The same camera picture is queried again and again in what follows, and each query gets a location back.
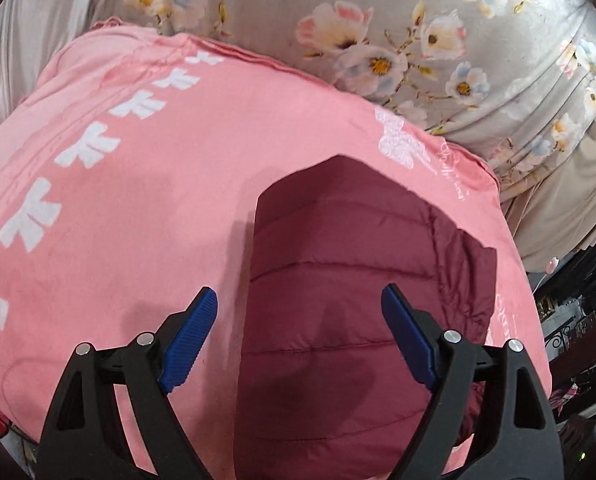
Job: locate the maroon quilted puffer jacket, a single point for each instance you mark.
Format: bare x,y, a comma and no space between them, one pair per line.
323,390

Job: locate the white satin curtain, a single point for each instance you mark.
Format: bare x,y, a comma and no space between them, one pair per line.
31,32

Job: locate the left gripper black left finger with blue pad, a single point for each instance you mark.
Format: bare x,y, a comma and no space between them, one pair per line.
111,417

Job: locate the dark ornate furniture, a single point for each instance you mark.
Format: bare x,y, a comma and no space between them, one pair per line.
566,303

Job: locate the grey floral bedsheet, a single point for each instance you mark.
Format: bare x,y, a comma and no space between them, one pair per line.
513,81

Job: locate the beige hanging cloth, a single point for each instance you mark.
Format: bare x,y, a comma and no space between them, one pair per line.
558,215

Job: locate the pink blanket with white bows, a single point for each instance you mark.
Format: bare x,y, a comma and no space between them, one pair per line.
130,178

